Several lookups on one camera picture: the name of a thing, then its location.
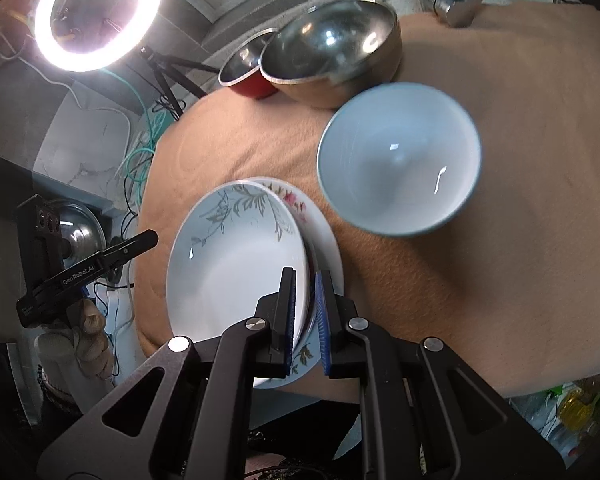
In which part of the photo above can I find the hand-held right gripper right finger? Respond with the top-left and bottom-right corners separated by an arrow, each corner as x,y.
316,270 -> 566,480

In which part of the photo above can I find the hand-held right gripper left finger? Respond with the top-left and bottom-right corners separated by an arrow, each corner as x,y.
37,266 -> 298,480

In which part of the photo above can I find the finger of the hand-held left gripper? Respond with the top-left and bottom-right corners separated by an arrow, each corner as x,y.
101,229 -> 160,270

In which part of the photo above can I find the pink flower print plate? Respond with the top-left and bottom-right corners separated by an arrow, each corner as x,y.
250,176 -> 345,391

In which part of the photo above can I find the white plate grey leaf print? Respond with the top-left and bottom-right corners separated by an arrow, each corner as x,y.
166,182 -> 312,356

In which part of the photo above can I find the pale blue ceramic bowl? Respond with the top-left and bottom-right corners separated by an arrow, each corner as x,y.
316,82 -> 482,239

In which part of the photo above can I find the red bowl steel interior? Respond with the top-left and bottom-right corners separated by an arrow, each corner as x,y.
218,27 -> 281,102

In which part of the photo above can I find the large stainless steel bowl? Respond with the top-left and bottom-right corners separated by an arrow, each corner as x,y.
259,0 -> 403,109

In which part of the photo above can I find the person's left hand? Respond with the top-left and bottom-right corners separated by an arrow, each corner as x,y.
67,302 -> 113,380

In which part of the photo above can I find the steel pot lid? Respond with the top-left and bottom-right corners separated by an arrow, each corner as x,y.
45,200 -> 107,273

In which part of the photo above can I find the peach towel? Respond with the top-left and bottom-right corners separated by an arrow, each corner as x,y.
136,0 -> 600,401

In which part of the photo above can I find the black tripod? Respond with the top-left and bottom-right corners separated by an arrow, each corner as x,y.
140,46 -> 218,116

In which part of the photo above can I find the yellow liquid plastic bottle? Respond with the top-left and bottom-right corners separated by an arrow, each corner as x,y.
555,385 -> 600,428

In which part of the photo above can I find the green hose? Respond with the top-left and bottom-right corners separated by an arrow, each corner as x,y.
100,67 -> 171,211

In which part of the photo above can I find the ring light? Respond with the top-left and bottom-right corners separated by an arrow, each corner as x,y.
34,0 -> 162,72

